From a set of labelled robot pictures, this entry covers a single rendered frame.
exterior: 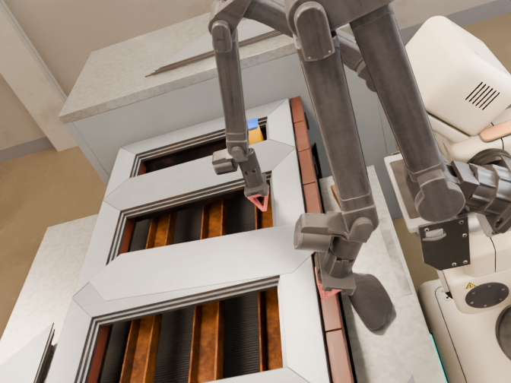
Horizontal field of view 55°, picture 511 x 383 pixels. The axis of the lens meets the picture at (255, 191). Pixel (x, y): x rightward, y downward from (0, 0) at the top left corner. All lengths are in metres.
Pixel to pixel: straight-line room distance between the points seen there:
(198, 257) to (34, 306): 0.65
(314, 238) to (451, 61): 0.38
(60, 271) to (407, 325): 1.20
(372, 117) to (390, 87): 1.40
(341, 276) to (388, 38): 0.48
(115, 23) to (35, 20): 0.57
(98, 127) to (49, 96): 2.03
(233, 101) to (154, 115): 0.87
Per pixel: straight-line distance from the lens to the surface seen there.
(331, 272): 0.97
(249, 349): 1.59
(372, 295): 1.40
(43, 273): 1.96
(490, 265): 1.27
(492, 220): 0.93
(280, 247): 1.38
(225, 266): 1.40
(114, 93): 2.12
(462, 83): 0.92
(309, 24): 0.63
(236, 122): 1.30
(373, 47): 0.69
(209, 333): 1.51
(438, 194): 0.83
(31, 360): 1.65
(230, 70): 1.20
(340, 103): 0.72
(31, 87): 4.18
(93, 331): 1.50
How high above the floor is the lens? 1.84
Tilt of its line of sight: 39 degrees down
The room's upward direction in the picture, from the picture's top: 23 degrees counter-clockwise
